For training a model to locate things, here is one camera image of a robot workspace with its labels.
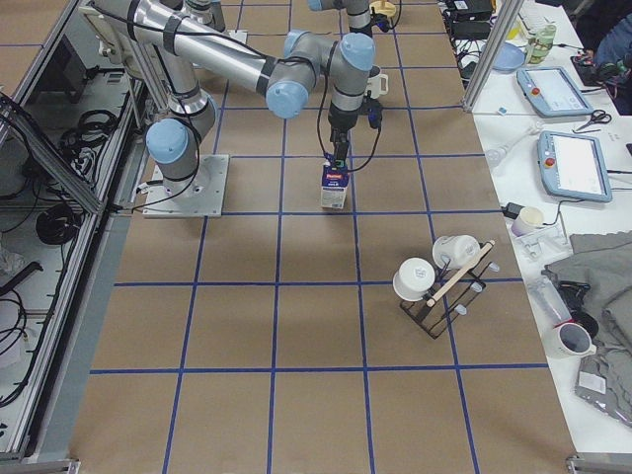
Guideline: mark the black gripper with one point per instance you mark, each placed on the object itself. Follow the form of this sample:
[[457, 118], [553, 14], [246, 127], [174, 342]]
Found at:
[[340, 121]]

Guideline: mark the blue white milk carton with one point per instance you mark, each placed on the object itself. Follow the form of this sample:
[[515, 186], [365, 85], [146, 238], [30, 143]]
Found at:
[[334, 185]]

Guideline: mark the white ceramic mug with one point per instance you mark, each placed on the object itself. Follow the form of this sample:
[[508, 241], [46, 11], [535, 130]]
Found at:
[[377, 83]]

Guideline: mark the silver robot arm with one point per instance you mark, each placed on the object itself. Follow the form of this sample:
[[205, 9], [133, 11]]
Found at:
[[183, 41], [358, 13]]

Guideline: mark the white purple cup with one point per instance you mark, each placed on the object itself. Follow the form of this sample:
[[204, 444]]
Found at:
[[529, 219]]

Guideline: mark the white mug on rack front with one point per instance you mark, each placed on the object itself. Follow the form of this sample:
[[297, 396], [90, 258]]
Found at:
[[413, 279]]

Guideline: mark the white mug on rack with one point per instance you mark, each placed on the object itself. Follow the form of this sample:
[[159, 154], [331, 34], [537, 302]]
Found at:
[[454, 251], [413, 279]]

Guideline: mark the white mug on rack rear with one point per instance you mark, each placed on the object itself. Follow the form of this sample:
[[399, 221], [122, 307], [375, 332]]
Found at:
[[454, 251]]

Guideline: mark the wooden rack rod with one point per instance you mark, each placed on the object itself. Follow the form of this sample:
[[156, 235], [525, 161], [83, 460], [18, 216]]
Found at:
[[470, 265]]

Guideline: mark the light blue bowl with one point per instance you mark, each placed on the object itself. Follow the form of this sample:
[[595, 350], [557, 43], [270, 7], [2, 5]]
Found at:
[[509, 59]]

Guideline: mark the upper teach pendant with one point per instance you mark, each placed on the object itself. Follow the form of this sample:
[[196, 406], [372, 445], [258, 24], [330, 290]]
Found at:
[[552, 92]]

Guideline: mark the teach pendant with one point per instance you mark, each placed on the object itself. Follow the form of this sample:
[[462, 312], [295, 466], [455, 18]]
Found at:
[[572, 166], [552, 92]]

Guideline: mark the green glass jar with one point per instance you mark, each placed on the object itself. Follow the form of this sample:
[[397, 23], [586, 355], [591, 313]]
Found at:
[[540, 44]]

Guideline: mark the lower teach pendant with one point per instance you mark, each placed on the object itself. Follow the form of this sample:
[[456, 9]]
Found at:
[[572, 166]]

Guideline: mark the black scissors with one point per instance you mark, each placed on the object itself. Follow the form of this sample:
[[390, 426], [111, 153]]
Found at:
[[598, 116]]

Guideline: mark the grey cloth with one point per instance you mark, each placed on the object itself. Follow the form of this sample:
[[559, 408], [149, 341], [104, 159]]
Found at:
[[603, 263]]

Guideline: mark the white mug on side table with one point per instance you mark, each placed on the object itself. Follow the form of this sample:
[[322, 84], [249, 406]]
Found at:
[[574, 340]]

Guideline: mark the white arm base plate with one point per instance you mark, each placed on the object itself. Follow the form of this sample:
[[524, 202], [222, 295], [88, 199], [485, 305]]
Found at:
[[203, 197]]

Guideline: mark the black wire mug rack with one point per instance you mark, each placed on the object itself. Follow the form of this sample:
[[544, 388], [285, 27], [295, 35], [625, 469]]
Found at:
[[436, 320]]

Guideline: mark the aluminium frame post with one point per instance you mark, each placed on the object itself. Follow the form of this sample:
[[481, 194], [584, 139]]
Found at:
[[506, 17]]

